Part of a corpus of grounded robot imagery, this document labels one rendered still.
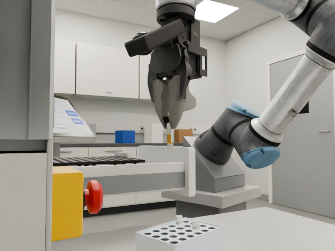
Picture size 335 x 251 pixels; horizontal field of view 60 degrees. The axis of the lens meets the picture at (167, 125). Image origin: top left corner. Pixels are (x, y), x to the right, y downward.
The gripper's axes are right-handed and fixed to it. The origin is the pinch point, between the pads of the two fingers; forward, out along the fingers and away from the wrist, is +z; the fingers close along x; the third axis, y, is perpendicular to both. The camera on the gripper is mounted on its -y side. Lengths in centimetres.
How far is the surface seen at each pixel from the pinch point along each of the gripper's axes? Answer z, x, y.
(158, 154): 7.0, 19.7, 18.2
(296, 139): -1, 105, 376
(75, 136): 1, 102, 41
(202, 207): 27, 28, 50
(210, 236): 18.9, -7.3, 2.6
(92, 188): 9.2, -4.6, -17.9
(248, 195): 23, 17, 63
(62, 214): 11.3, -5.4, -22.0
